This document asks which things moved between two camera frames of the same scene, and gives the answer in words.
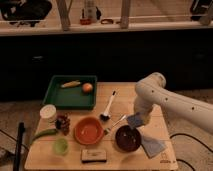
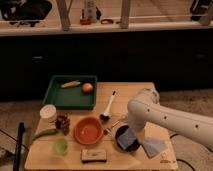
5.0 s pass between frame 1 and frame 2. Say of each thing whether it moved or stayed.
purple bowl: stayed
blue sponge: moved
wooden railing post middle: stayed
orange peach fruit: stayed
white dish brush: stayed
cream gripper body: moved
